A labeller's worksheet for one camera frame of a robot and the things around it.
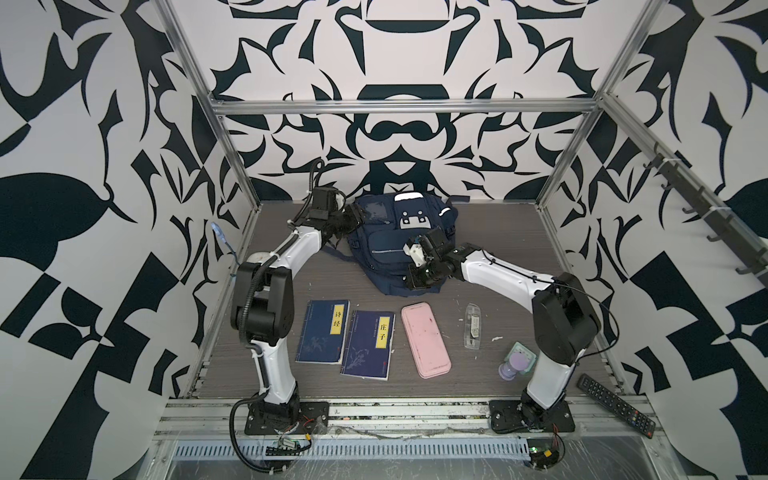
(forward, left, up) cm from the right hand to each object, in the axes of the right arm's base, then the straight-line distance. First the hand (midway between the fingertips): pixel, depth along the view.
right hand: (403, 282), depth 88 cm
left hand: (+19, +10, +9) cm, 24 cm away
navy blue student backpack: (+27, +4, -5) cm, 28 cm away
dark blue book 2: (-15, +10, -9) cm, 20 cm away
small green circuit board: (-40, -31, -11) cm, 52 cm away
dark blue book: (-11, +23, -8) cm, 27 cm away
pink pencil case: (-14, -6, -9) cm, 18 cm away
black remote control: (-30, -52, -9) cm, 61 cm away
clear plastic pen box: (-12, -19, -9) cm, 24 cm away
